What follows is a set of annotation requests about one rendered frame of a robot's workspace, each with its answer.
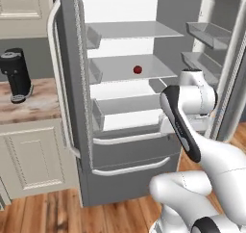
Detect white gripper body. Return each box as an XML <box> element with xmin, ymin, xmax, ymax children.
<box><xmin>160</xmin><ymin>113</ymin><xmax>213</xmax><ymax>135</ymax></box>

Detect grey fridge door with bins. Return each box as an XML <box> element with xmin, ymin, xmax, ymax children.
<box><xmin>191</xmin><ymin>0</ymin><xmax>246</xmax><ymax>142</ymax></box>

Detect grey fridge door bin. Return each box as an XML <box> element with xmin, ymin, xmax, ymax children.
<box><xmin>180</xmin><ymin>51</ymin><xmax>223</xmax><ymax>81</ymax></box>
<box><xmin>185</xmin><ymin>21</ymin><xmax>233</xmax><ymax>50</ymax></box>

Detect clear fridge crisper drawer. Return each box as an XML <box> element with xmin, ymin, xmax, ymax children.
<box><xmin>91</xmin><ymin>93</ymin><xmax>168</xmax><ymax>133</ymax></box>

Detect glass fridge shelf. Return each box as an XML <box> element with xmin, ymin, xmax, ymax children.
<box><xmin>88</xmin><ymin>54</ymin><xmax>178</xmax><ymax>85</ymax></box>
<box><xmin>85</xmin><ymin>20</ymin><xmax>185</xmax><ymax>50</ymax></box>

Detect grey fridge body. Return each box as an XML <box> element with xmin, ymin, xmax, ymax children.
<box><xmin>76</xmin><ymin>0</ymin><xmax>206</xmax><ymax>209</ymax></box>

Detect grey freezer drawer front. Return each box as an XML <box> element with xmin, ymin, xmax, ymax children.
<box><xmin>91</xmin><ymin>132</ymin><xmax>183</xmax><ymax>171</ymax></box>
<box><xmin>86</xmin><ymin>153</ymin><xmax>183</xmax><ymax>207</ymax></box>

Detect cream base cupboard door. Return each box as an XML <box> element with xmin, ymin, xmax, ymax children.
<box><xmin>0</xmin><ymin>118</ymin><xmax>80</xmax><ymax>200</ymax></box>
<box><xmin>0</xmin><ymin>178</ymin><xmax>13</xmax><ymax>212</ymax></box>

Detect black coffee machine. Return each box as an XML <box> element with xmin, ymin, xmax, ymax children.
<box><xmin>0</xmin><ymin>47</ymin><xmax>35</xmax><ymax>105</ymax></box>

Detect white freezer drawer handle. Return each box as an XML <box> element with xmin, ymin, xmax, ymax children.
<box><xmin>92</xmin><ymin>132</ymin><xmax>168</xmax><ymax>146</ymax></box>
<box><xmin>91</xmin><ymin>156</ymin><xmax>172</xmax><ymax>177</ymax></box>

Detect grey fridge door with handle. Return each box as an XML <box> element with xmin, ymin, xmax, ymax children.
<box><xmin>51</xmin><ymin>0</ymin><xmax>94</xmax><ymax>168</ymax></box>

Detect white long fridge door handle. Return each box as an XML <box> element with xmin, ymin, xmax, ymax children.
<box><xmin>46</xmin><ymin>0</ymin><xmax>82</xmax><ymax>160</ymax></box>

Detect cream wall cupboard door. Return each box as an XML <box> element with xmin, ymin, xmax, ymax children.
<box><xmin>0</xmin><ymin>0</ymin><xmax>54</xmax><ymax>39</ymax></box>

